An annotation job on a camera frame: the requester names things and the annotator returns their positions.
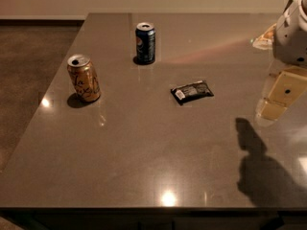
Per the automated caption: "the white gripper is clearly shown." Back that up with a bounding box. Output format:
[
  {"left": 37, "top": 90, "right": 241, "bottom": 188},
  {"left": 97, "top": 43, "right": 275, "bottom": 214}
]
[{"left": 256, "top": 66, "right": 307, "bottom": 121}]

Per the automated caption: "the orange LaCroix can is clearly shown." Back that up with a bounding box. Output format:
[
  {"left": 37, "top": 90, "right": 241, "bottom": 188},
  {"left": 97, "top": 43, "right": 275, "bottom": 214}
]
[{"left": 67, "top": 54, "right": 101, "bottom": 103}]

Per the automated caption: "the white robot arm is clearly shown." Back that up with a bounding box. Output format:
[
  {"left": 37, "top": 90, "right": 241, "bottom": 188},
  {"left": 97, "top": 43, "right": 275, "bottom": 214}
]
[{"left": 252, "top": 0, "right": 307, "bottom": 123}]

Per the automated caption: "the blue Pepsi can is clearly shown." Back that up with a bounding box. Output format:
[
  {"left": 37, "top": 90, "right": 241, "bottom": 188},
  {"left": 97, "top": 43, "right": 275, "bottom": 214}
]
[{"left": 135, "top": 22, "right": 155, "bottom": 64}]

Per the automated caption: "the black snack packet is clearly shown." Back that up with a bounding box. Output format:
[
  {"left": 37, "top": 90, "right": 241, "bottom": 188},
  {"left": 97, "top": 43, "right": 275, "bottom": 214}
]
[{"left": 171, "top": 80, "right": 214, "bottom": 105}]

